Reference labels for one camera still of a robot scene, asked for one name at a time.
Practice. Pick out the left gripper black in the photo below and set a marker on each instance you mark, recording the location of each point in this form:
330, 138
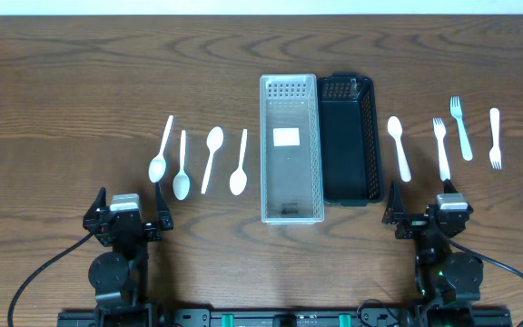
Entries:
126, 225

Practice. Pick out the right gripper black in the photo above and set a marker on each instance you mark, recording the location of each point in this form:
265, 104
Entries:
395, 215

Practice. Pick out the white plastic fork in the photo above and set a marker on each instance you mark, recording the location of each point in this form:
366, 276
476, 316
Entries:
440, 133
495, 152

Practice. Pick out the white plastic spoon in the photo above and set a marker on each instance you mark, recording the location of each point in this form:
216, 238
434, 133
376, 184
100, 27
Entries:
214, 143
181, 181
157, 166
394, 128
238, 179

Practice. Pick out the pale blue plastic fork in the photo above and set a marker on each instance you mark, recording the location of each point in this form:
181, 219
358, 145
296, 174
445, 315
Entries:
456, 112

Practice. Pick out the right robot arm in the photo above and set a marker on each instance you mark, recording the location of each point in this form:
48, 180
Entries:
448, 281

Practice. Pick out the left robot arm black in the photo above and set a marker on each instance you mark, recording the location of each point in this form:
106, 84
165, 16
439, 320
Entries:
120, 276

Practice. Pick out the black plastic basket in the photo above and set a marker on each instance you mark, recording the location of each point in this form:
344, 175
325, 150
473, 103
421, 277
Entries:
350, 145

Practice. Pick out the clear plastic basket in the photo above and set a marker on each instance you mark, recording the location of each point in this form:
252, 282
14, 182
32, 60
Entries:
291, 176

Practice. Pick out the white label in clear basket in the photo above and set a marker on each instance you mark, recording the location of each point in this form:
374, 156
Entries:
286, 136

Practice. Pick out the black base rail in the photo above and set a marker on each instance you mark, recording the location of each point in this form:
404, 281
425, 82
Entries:
367, 316

